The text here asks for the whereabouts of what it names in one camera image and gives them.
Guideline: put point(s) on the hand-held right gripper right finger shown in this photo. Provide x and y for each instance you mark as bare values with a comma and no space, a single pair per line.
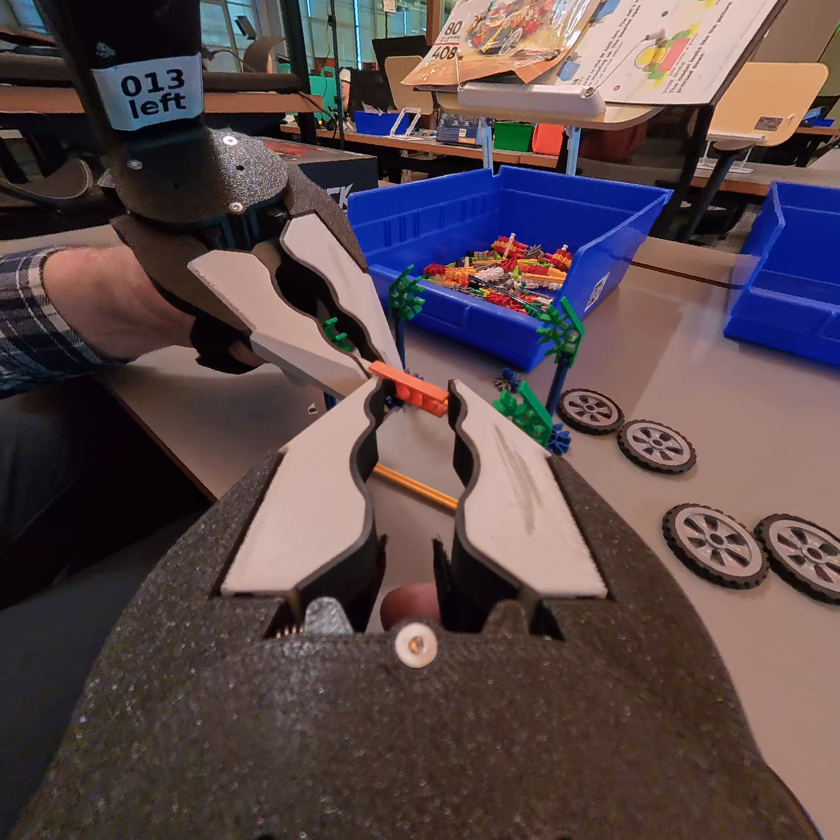
525,512

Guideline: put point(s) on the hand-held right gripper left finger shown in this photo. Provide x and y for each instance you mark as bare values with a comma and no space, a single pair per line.
309,512

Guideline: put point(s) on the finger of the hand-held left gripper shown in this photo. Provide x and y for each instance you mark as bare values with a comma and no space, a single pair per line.
263,302
341,282

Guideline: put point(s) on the blue yellow toy rod frame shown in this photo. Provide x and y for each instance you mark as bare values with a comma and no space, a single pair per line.
414,486

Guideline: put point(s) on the blue bin with white label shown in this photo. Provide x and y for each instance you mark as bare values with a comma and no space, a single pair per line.
433,210

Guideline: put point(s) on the orange toy connector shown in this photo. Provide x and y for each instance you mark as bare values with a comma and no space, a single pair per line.
410,390

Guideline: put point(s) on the pile of colourful toy pieces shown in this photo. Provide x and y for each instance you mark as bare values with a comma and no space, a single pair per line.
505,276

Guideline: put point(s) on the person's left forearm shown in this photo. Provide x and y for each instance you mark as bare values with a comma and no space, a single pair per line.
40,322

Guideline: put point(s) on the person's left hand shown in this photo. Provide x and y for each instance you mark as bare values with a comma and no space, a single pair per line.
125,309

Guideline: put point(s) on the black toy box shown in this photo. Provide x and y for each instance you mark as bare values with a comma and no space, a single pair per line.
328,171

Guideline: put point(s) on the long wooden desk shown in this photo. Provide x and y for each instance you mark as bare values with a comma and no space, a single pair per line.
263,99

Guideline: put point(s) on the black toy wheel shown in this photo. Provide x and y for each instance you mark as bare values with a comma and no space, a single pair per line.
715,545
591,411
656,446
803,558

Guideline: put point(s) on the green storage box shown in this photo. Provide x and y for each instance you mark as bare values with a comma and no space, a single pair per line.
512,137

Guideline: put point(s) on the orange storage box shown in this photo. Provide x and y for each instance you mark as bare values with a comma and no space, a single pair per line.
547,139

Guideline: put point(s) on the cardboard poster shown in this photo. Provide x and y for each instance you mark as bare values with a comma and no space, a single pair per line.
505,40

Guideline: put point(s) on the blue plastic bin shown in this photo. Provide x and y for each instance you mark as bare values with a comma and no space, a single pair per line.
788,289

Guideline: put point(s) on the white picture poster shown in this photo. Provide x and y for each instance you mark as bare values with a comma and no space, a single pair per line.
683,46

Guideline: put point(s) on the beige chair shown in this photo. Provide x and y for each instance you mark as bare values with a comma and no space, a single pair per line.
768,105

